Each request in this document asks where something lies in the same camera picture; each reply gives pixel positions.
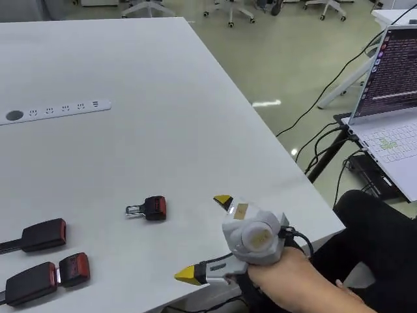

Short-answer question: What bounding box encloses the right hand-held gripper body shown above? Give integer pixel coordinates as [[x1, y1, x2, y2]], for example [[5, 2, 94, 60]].
[[221, 195, 290, 267]]

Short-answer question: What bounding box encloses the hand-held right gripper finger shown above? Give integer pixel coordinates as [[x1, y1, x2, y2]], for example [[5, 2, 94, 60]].
[[174, 252, 250, 287], [213, 194, 242, 213]]

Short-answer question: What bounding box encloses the black red seat belt tongue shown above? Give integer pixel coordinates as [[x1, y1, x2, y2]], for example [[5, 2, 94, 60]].
[[55, 252, 91, 288], [124, 195, 168, 222]]

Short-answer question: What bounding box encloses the black seat belt buckle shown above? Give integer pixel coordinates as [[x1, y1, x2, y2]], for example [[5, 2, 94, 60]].
[[0, 218, 68, 256], [0, 261, 60, 308]]

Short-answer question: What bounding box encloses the person's right forearm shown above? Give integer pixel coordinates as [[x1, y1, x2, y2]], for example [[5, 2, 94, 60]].
[[272, 260, 369, 313]]

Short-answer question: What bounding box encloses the person's right hand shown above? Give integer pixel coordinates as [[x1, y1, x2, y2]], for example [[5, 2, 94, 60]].
[[225, 245, 314, 310]]

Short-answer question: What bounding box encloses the white office chair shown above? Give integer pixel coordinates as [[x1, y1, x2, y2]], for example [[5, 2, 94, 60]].
[[203, 0, 257, 29], [121, 0, 177, 19], [304, 0, 348, 22]]

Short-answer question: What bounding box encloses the white power strip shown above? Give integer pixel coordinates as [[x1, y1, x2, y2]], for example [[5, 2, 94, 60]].
[[0, 99, 113, 127]]

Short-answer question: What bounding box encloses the white laptop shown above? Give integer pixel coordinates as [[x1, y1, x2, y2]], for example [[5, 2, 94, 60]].
[[340, 23, 417, 203]]

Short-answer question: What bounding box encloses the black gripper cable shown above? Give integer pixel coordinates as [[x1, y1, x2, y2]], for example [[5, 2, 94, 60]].
[[279, 226, 315, 262]]

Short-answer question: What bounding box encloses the long black cable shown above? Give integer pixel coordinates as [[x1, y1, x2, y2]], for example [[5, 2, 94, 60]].
[[276, 5, 417, 137]]

